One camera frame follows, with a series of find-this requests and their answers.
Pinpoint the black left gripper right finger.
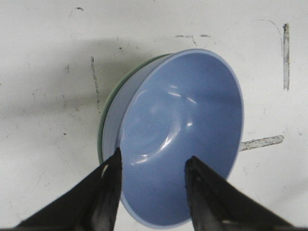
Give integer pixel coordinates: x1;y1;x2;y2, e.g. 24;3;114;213
185;156;294;229

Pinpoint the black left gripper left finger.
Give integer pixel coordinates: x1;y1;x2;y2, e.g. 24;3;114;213
17;148;122;229

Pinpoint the green bowl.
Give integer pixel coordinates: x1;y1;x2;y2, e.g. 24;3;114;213
97;54;171;164

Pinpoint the blue bowl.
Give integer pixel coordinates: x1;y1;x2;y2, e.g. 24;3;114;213
117;49;244;229

